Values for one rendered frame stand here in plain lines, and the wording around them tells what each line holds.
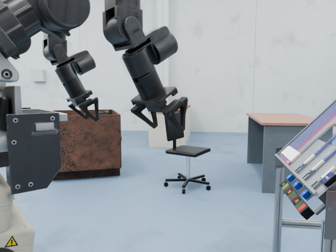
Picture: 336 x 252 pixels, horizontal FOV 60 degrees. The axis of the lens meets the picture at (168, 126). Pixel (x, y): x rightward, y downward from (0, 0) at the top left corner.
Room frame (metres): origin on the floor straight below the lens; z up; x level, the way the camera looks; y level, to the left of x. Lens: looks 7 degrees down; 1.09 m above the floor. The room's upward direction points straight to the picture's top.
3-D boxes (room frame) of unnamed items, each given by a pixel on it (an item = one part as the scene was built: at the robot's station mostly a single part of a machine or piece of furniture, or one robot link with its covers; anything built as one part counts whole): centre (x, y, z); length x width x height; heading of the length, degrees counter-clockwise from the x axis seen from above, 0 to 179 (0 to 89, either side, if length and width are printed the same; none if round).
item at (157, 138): (6.68, -0.11, 0.37); 2.19 x 0.72 x 0.75; 172
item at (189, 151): (3.28, -0.22, 0.43); 0.54 x 0.54 x 0.85
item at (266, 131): (3.69, -1.46, 0.38); 1.43 x 0.74 x 0.77; 172
